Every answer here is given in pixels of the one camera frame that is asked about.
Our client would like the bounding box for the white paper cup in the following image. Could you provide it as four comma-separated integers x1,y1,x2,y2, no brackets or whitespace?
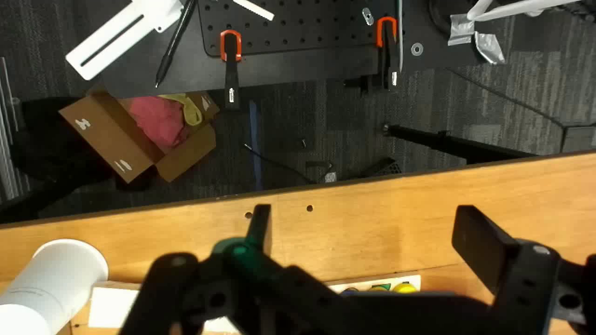
0,239,111,335

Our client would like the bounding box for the yellow strap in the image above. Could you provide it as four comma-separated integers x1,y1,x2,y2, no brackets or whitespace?
162,92,210,131

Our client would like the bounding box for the open brown cardboard box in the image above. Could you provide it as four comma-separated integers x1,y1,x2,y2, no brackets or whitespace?
57,90,221,186

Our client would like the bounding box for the wooden toy board with pegs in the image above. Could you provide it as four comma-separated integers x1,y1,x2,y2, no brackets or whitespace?
324,274,424,298

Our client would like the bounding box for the pink cloth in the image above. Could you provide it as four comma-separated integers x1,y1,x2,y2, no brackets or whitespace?
126,95,191,151

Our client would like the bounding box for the orange black bar clamp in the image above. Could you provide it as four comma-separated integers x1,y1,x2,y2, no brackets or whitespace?
216,28,245,112
359,15,400,93

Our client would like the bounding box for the white stand with taped feet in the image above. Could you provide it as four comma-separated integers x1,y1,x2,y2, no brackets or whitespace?
445,0,581,67

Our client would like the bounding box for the long white flat board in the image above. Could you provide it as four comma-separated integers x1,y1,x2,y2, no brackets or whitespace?
87,281,145,332

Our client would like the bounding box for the thin black rod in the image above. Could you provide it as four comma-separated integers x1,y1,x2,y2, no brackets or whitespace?
152,0,199,90

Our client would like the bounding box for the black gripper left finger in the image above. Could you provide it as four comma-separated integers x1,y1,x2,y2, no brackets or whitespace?
244,203,273,257

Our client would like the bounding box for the black floor cable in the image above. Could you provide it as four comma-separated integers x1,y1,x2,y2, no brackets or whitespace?
242,142,320,186

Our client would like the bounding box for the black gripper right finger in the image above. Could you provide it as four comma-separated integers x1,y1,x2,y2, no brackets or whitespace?
450,203,562,328

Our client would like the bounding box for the white slotted metal bracket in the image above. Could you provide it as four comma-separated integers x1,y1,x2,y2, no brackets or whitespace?
63,0,190,84

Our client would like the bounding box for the black perforated breadboard plate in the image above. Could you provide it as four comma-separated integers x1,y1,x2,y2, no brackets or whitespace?
195,0,435,90

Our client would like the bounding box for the blue tape strip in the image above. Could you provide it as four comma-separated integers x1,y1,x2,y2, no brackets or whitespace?
245,101,264,190

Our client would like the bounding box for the green round knob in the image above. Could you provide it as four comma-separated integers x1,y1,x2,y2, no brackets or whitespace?
210,237,264,270

